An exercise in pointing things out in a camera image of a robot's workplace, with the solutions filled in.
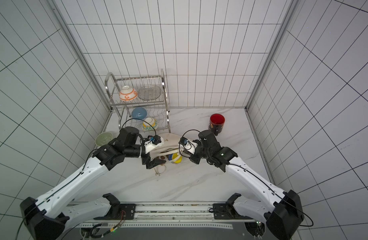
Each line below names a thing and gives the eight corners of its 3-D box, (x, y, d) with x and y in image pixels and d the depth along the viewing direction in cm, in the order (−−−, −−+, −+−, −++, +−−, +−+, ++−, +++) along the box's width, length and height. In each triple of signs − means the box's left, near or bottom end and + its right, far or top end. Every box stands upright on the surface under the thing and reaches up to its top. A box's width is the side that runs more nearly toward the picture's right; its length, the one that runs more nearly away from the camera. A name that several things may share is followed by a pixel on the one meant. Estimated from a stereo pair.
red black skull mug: (205, 128, 108) (206, 119, 101) (213, 119, 114) (216, 110, 106) (216, 136, 104) (219, 128, 96) (225, 127, 109) (228, 118, 101)
